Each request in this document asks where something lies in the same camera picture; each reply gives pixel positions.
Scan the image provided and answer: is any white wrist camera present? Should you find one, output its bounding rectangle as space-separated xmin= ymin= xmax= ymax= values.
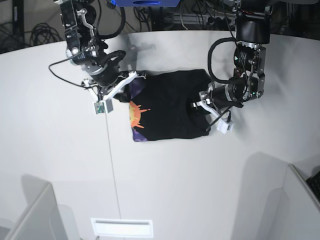
xmin=93 ymin=99 xmax=114 ymax=115
xmin=216 ymin=119 xmax=234 ymax=134

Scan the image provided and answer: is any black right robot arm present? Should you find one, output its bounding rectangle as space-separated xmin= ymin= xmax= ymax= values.
xmin=56 ymin=0 xmax=146 ymax=103

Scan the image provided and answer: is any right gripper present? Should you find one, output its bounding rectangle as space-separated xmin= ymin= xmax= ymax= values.
xmin=83 ymin=50 xmax=147 ymax=103

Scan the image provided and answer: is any coiled black cable bundle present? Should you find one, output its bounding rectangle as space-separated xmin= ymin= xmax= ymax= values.
xmin=29 ymin=22 xmax=63 ymax=47

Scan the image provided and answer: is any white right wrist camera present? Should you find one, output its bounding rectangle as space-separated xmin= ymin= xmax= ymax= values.
xmin=93 ymin=99 xmax=114 ymax=115

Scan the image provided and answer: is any black keyboard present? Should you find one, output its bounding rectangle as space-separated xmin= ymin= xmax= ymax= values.
xmin=306 ymin=173 xmax=320 ymax=201

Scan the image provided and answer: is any white left partition panel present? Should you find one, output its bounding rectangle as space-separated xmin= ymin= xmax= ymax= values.
xmin=0 ymin=174 xmax=81 ymax=240

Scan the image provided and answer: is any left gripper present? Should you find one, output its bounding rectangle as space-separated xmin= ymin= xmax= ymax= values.
xmin=190 ymin=82 xmax=244 ymax=113

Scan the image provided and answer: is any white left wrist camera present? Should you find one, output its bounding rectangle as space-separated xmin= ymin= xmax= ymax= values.
xmin=216 ymin=119 xmax=234 ymax=134

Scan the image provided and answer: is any blue box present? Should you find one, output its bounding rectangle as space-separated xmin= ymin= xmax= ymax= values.
xmin=114 ymin=0 xmax=180 ymax=7

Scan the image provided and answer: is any white partition panel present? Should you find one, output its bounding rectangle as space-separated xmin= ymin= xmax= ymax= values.
xmin=0 ymin=174 xmax=81 ymax=240
xmin=259 ymin=163 xmax=320 ymax=240

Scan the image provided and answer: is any black T-shirt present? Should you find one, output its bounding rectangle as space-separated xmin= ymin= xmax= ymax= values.
xmin=126 ymin=69 xmax=211 ymax=142

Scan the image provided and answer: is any white slotted table plate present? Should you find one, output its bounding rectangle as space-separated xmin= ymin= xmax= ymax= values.
xmin=91 ymin=218 xmax=154 ymax=238

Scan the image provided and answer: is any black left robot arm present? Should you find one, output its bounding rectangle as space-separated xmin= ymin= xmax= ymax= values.
xmin=199 ymin=0 xmax=273 ymax=113

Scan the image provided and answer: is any white right partition panel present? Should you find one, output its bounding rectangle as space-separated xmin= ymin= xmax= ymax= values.
xmin=259 ymin=163 xmax=320 ymax=240

